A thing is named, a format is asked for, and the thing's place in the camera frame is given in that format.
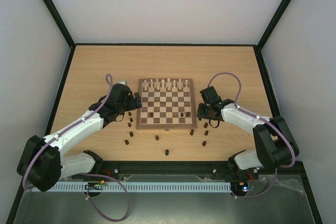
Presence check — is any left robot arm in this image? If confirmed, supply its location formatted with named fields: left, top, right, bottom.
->
left=17, top=82, right=142, bottom=192

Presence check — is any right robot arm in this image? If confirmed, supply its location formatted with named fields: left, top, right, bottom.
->
left=197, top=86, right=299, bottom=178

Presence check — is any wooden chess board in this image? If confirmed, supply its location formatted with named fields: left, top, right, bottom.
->
left=136, top=78, right=197, bottom=130

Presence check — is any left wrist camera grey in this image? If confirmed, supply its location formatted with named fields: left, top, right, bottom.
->
left=118, top=80, right=128, bottom=86

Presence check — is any light blue cable duct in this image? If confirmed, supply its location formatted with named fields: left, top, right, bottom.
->
left=49, top=182, right=232, bottom=193

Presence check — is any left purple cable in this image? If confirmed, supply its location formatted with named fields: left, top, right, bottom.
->
left=22, top=73, right=131, bottom=221

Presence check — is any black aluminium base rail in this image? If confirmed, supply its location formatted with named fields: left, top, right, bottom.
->
left=86, top=159, right=305, bottom=180

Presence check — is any black enclosure frame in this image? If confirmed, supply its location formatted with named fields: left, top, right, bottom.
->
left=0, top=0, right=336, bottom=224

